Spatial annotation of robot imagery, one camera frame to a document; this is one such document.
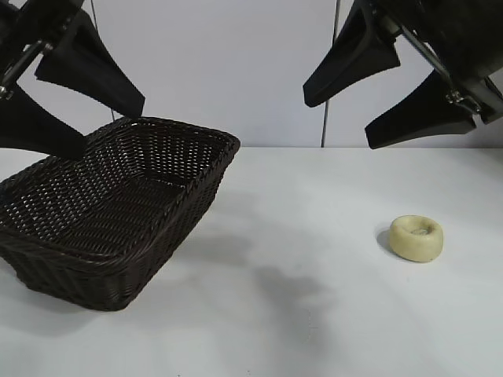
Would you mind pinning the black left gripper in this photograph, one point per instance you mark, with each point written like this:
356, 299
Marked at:
23, 27

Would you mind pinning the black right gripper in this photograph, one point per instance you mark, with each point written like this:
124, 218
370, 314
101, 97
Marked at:
460, 35

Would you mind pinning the dark brown woven basket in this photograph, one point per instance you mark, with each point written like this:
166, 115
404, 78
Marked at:
118, 204

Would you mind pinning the pale yellow egg yolk pastry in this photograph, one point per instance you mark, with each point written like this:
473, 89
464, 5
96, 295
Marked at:
416, 239

